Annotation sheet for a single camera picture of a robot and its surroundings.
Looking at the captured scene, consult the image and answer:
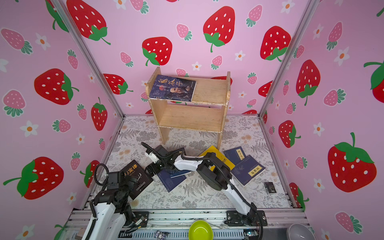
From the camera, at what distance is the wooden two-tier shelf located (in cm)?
70

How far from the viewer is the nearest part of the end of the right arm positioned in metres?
0.71

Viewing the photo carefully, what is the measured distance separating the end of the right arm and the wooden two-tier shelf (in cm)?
18
